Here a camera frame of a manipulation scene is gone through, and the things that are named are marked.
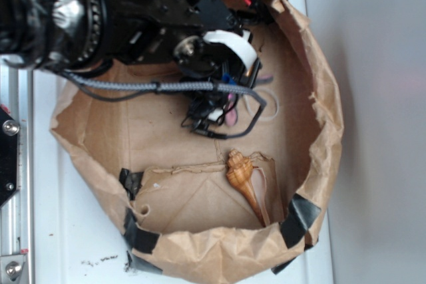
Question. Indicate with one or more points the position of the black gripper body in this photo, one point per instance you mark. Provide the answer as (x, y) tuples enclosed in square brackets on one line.
[(212, 51)]

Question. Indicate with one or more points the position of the gray plush animal toy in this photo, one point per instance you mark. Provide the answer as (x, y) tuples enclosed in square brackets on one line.
[(231, 114)]

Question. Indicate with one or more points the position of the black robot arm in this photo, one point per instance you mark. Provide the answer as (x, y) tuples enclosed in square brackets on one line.
[(95, 44)]

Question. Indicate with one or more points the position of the brown conch seashell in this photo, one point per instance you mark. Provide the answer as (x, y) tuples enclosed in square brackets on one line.
[(250, 181)]

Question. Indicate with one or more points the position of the brown paper bag bin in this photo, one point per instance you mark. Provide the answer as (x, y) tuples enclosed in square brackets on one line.
[(166, 190)]

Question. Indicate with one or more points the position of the aluminum frame rail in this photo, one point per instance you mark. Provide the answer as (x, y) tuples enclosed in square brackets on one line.
[(17, 235)]

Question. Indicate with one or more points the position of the black mounting bracket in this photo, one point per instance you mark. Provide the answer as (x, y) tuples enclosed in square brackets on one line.
[(9, 155)]

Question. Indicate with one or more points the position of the silver corner bracket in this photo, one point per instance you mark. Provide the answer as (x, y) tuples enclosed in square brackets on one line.
[(12, 268)]

